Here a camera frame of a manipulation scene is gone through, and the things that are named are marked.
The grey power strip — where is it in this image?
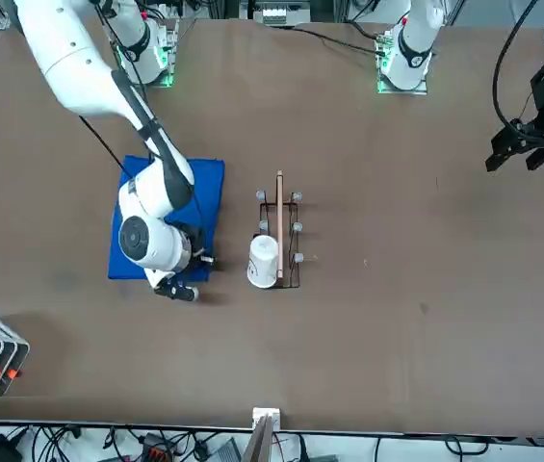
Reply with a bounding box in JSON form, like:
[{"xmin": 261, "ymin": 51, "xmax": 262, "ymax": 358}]
[{"xmin": 253, "ymin": 1, "xmax": 312, "ymax": 27}]

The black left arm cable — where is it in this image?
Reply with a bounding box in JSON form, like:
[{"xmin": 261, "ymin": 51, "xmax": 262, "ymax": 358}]
[{"xmin": 492, "ymin": 0, "xmax": 540, "ymax": 127}]

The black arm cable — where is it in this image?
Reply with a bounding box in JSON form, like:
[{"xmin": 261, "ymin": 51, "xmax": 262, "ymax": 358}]
[
  {"xmin": 492, "ymin": 0, "xmax": 540, "ymax": 127},
  {"xmin": 78, "ymin": 115, "xmax": 128, "ymax": 170}
]

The black wire cup rack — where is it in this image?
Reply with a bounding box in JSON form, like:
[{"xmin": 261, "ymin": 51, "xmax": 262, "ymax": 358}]
[{"xmin": 254, "ymin": 169, "xmax": 305, "ymax": 291}]

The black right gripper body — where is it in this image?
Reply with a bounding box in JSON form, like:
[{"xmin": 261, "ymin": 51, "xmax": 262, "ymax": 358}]
[{"xmin": 183, "ymin": 221, "xmax": 209, "ymax": 259}]

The black cable across table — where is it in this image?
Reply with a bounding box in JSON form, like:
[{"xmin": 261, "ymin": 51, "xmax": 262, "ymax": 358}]
[{"xmin": 290, "ymin": 26, "xmax": 383, "ymax": 57}]

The aluminium profile post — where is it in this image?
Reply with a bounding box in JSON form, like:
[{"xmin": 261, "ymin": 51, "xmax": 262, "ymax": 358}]
[{"xmin": 241, "ymin": 412, "xmax": 275, "ymax": 462}]

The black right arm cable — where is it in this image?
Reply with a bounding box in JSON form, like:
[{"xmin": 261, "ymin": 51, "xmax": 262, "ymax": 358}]
[{"xmin": 78, "ymin": 115, "xmax": 128, "ymax": 170}]

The white paper cup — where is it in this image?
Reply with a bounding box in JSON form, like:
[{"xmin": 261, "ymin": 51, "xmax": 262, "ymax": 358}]
[{"xmin": 245, "ymin": 234, "xmax": 282, "ymax": 290}]

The white bracket block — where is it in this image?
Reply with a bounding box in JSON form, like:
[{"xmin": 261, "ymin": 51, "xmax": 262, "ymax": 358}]
[{"xmin": 251, "ymin": 406, "xmax": 283, "ymax": 430}]

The blue towel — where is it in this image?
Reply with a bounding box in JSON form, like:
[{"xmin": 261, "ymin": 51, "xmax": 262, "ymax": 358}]
[{"xmin": 107, "ymin": 153, "xmax": 227, "ymax": 283}]

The black orange power strip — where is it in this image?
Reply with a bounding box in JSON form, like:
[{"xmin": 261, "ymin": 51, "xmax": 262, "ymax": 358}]
[{"xmin": 139, "ymin": 432, "xmax": 179, "ymax": 462}]

